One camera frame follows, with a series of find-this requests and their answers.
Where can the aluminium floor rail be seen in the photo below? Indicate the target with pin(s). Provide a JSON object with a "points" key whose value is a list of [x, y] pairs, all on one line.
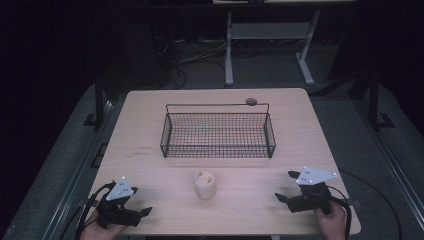
{"points": [[393, 166], [80, 173]]}

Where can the black upright post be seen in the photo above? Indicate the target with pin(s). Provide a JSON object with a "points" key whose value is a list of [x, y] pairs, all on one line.
{"points": [[99, 100], [373, 100]]}

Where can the person's right hand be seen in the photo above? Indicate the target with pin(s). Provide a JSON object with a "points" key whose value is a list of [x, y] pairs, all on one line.
{"points": [[333, 223]]}

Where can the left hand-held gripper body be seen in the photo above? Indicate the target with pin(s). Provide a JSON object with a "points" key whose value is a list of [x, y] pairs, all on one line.
{"points": [[115, 213]]}

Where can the white metal table frame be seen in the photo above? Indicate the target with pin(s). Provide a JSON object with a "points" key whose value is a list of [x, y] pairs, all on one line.
{"points": [[266, 30]]}

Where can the small grey round knob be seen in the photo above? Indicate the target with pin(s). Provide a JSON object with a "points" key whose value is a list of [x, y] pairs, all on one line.
{"points": [[251, 101]]}

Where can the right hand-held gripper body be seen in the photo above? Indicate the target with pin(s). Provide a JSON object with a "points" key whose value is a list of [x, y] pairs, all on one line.
{"points": [[308, 201]]}

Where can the person's left hand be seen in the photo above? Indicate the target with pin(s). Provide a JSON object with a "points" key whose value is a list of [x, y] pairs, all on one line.
{"points": [[98, 231]]}

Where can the beige lumpy soft cylinder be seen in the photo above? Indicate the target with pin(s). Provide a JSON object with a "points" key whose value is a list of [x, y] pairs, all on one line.
{"points": [[204, 186]]}

